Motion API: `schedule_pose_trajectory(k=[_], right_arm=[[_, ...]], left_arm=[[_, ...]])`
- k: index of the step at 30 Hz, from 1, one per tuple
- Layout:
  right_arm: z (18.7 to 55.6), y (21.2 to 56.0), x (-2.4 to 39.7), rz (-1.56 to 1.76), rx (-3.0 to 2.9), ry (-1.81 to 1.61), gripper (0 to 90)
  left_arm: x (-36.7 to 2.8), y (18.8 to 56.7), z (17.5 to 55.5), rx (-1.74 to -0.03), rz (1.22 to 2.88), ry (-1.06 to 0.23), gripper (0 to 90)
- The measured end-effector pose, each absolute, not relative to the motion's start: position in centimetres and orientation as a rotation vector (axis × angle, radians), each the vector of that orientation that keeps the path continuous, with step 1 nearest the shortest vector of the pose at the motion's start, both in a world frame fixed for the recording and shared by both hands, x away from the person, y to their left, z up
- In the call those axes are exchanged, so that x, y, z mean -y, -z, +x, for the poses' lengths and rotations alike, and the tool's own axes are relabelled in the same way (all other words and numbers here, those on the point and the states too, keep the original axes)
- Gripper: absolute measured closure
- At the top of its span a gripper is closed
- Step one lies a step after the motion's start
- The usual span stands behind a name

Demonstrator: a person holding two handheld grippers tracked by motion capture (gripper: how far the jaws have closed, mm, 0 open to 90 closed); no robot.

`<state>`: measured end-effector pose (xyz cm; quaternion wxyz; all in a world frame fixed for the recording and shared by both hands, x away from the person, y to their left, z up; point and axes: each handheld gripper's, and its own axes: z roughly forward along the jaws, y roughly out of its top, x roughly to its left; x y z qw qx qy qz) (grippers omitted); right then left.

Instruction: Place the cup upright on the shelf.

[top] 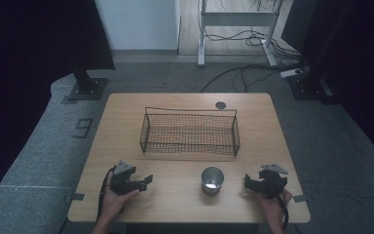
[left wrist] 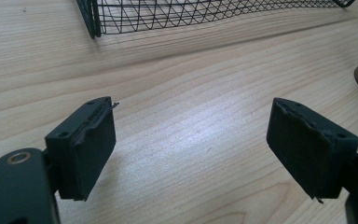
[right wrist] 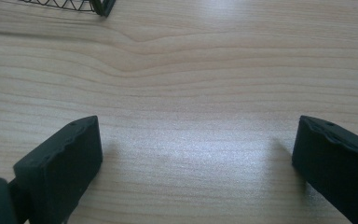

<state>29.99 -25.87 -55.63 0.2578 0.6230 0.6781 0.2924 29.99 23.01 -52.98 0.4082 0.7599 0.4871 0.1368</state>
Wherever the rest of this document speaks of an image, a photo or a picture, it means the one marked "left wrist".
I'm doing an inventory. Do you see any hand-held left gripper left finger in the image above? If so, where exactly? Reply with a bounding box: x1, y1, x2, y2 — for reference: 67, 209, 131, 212
44, 96, 120, 202

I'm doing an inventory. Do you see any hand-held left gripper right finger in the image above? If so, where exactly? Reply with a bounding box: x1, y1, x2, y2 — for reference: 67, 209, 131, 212
266, 97, 358, 204

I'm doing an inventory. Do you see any black wire mesh basket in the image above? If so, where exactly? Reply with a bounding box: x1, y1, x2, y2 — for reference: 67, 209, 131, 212
76, 0, 356, 40

